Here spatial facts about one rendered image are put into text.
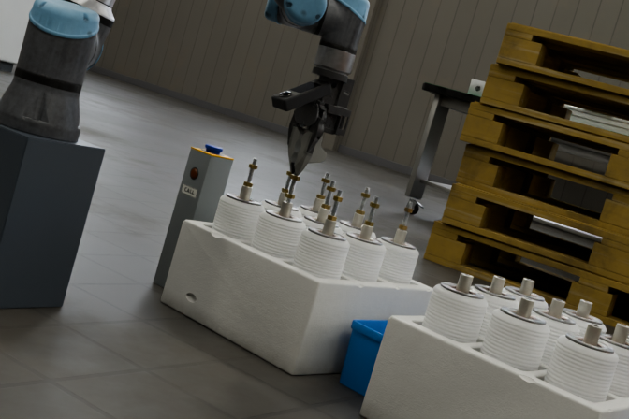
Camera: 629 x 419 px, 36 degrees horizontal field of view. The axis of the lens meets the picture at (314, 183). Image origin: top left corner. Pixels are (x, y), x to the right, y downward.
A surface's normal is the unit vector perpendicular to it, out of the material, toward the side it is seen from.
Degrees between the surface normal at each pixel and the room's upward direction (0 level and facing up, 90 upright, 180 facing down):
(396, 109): 90
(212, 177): 90
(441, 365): 90
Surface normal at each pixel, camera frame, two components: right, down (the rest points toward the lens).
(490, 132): -0.47, -0.06
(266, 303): -0.64, -0.12
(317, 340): 0.72, 0.27
